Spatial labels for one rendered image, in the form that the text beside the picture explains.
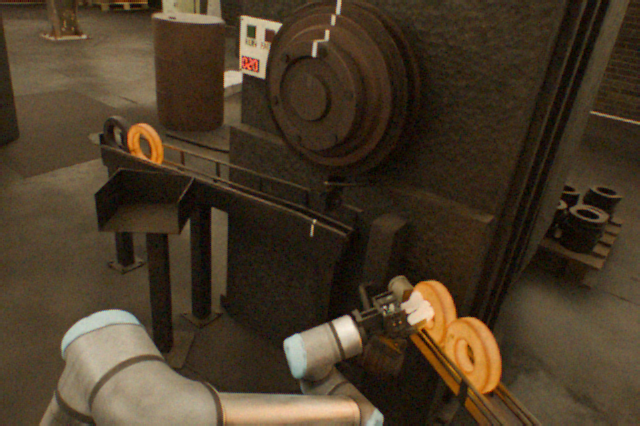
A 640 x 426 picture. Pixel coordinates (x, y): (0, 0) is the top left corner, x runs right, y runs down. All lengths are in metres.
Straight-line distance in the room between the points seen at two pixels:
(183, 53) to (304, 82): 2.91
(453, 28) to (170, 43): 3.09
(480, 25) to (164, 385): 1.05
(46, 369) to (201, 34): 2.81
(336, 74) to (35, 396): 1.50
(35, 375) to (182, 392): 1.41
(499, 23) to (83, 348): 1.10
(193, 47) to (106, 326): 3.47
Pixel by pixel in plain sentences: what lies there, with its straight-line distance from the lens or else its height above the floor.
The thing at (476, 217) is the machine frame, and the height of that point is 0.87.
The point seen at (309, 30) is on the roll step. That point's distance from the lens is 1.32.
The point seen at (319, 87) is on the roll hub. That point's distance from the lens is 1.25.
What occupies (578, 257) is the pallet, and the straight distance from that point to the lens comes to 2.99.
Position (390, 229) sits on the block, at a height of 0.80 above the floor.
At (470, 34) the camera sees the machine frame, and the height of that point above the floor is 1.31.
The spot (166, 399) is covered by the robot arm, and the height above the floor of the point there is 0.91.
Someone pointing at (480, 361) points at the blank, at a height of 0.75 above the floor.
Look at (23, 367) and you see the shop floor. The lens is 2.15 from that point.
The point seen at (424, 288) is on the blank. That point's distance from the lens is 1.21.
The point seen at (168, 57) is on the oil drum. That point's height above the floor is 0.60.
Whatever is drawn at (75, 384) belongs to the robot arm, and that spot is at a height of 0.87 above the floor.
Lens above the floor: 1.44
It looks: 28 degrees down
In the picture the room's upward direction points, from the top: 7 degrees clockwise
